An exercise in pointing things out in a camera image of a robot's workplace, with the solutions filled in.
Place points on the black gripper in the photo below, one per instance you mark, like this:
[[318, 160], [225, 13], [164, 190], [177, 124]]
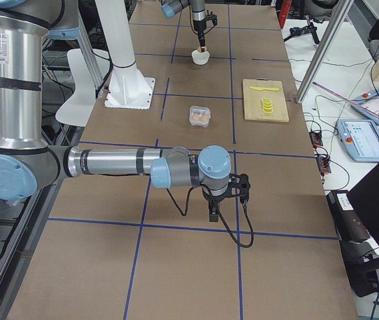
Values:
[[200, 26], [214, 198]]

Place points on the clear plastic egg box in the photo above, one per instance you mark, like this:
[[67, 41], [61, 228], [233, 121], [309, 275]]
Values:
[[197, 110]]

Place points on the white bowl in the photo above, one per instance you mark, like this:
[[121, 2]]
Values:
[[200, 57]]

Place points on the wooden cutting board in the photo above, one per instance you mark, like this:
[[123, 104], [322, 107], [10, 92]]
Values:
[[253, 105]]

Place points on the yellow plastic knife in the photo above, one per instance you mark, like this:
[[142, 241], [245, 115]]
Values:
[[273, 89]]

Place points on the red cylinder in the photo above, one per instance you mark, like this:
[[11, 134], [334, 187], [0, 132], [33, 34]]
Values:
[[284, 11]]

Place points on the teach pendant tablet near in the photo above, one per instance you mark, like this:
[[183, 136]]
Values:
[[360, 139]]

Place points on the teach pendant tablet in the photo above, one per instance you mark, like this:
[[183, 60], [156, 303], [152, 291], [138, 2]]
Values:
[[360, 139], [377, 105]]

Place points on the teach pendant tablet far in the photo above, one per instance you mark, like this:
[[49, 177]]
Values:
[[377, 105]]

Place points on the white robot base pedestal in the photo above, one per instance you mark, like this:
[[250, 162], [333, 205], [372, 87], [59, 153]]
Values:
[[128, 88]]

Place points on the aluminium frame post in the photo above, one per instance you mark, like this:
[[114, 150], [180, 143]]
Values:
[[332, 28]]

